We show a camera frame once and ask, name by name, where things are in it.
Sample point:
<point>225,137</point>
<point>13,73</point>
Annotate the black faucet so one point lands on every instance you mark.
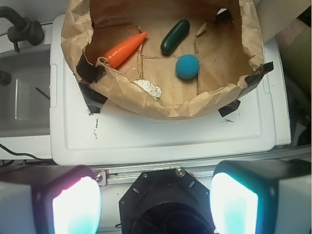
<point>23,29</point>

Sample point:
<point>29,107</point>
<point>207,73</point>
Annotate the grey sink basin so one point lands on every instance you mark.
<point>25,101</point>

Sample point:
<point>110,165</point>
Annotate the aluminium rail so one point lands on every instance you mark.
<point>198,168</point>

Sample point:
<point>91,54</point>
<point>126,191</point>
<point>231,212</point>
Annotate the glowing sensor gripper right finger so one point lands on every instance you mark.
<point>267,196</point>

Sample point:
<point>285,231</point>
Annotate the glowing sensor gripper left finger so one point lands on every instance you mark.
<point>49,199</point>

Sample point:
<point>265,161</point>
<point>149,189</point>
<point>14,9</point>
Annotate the orange plastic carrot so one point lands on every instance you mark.
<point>118,54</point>

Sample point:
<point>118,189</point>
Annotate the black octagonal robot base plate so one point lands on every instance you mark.
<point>164,203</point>

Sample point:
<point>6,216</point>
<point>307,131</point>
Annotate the brown paper bag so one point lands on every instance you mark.
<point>224,36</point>

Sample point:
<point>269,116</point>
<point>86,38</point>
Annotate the blue knitted ball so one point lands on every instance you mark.
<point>187,67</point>

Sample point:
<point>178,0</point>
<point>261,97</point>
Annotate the crumpled white paper wad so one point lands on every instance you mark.
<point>153,91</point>

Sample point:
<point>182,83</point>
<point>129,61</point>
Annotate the dark green plastic pickle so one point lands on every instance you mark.
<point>175,36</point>

